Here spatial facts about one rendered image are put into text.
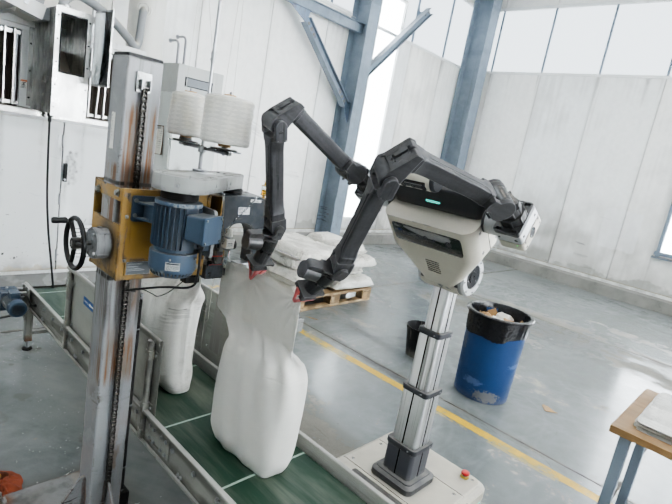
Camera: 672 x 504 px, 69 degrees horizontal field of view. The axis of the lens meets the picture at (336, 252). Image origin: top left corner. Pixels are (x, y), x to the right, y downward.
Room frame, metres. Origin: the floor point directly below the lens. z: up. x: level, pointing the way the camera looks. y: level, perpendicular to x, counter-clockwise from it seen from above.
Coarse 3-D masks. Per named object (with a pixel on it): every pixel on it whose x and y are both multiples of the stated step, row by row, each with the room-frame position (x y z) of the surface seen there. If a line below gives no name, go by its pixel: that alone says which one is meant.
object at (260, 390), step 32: (224, 288) 1.89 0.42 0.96; (256, 288) 1.78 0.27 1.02; (256, 320) 1.75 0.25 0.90; (288, 320) 1.62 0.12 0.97; (224, 352) 1.75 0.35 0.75; (256, 352) 1.65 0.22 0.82; (288, 352) 1.61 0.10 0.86; (224, 384) 1.71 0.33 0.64; (256, 384) 1.60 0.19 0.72; (288, 384) 1.56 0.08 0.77; (224, 416) 1.69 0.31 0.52; (256, 416) 1.58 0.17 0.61; (288, 416) 1.56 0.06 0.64; (224, 448) 1.69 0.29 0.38; (256, 448) 1.57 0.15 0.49; (288, 448) 1.58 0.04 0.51
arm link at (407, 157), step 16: (400, 144) 1.28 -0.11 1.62; (416, 144) 1.28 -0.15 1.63; (384, 160) 1.28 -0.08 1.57; (400, 160) 1.25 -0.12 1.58; (416, 160) 1.23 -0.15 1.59; (432, 160) 1.28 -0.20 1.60; (384, 176) 1.25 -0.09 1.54; (400, 176) 1.26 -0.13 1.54; (432, 176) 1.30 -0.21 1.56; (448, 176) 1.32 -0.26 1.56; (464, 176) 1.35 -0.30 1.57; (464, 192) 1.37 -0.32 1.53; (480, 192) 1.39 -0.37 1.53; (496, 208) 1.40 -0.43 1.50; (512, 208) 1.42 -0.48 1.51
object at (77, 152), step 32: (0, 32) 3.63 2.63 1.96; (64, 32) 3.82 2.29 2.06; (0, 64) 3.63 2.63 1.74; (0, 96) 3.63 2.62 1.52; (96, 96) 4.04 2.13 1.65; (0, 128) 3.57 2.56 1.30; (32, 128) 3.72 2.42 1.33; (64, 128) 3.88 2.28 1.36; (96, 128) 4.05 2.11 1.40; (0, 160) 3.57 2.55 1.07; (32, 160) 3.73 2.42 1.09; (64, 160) 3.89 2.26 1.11; (96, 160) 4.07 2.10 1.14; (0, 192) 3.58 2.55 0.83; (32, 192) 3.73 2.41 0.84; (64, 192) 3.90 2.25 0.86; (0, 224) 3.58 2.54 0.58; (32, 224) 3.74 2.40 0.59; (64, 224) 3.91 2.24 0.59; (0, 256) 3.59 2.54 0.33; (32, 256) 3.75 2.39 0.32; (64, 256) 3.93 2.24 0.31
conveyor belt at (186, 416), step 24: (48, 288) 3.00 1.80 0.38; (192, 384) 2.13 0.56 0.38; (168, 408) 1.90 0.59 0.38; (192, 408) 1.93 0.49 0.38; (192, 432) 1.76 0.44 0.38; (192, 456) 1.62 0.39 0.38; (216, 456) 1.64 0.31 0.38; (216, 480) 1.51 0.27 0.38; (240, 480) 1.54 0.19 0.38; (264, 480) 1.56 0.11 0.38; (288, 480) 1.58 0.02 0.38; (312, 480) 1.61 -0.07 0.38; (336, 480) 1.63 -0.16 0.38
